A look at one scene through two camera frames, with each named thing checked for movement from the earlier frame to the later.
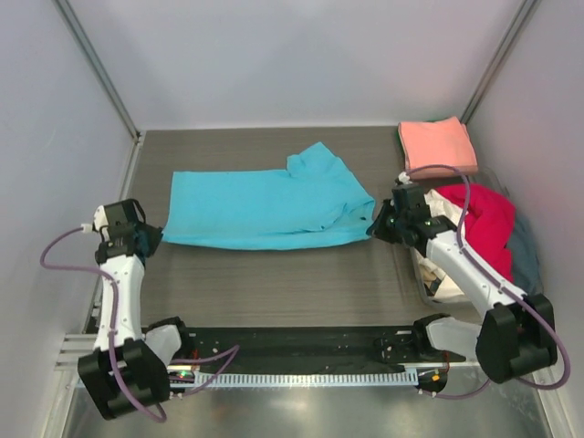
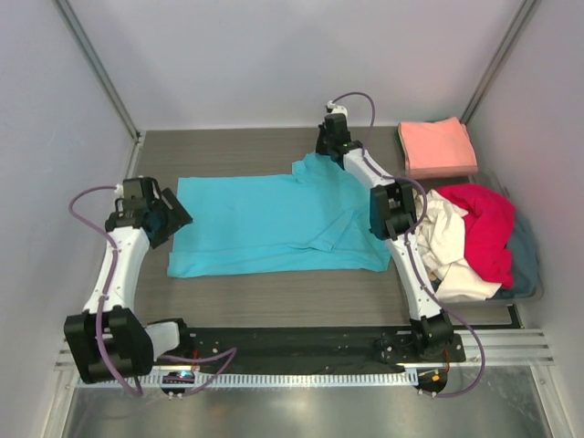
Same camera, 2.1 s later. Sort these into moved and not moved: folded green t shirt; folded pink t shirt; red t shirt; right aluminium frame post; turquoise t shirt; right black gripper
Moved: turquoise t shirt; right black gripper
Not moved: folded pink t shirt; red t shirt; right aluminium frame post; folded green t shirt
